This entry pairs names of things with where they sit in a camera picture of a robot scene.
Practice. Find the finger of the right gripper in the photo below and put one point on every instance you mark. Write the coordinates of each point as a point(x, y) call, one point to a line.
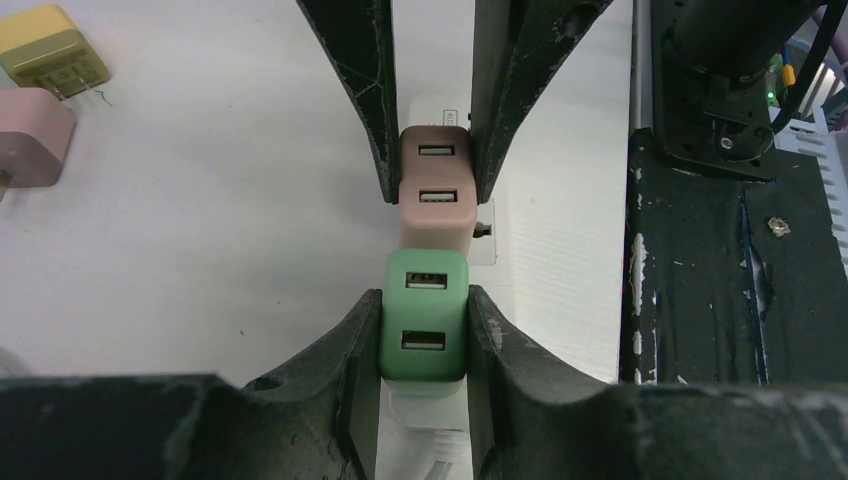
point(518, 47)
point(357, 38)

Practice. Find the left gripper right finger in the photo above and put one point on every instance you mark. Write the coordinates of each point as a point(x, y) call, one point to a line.
point(534, 416)

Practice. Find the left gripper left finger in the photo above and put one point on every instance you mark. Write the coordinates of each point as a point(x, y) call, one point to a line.
point(313, 417)

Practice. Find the white power strip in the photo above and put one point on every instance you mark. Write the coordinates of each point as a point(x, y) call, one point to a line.
point(436, 110)

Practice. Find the green plug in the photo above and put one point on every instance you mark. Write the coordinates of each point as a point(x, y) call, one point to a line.
point(423, 325)

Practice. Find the yellow charger plug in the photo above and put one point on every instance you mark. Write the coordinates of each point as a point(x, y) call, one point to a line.
point(43, 47)

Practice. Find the pink charger plug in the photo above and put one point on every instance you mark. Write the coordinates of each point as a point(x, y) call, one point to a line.
point(36, 132)

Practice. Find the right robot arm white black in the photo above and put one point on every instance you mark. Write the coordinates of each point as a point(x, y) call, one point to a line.
point(708, 64)

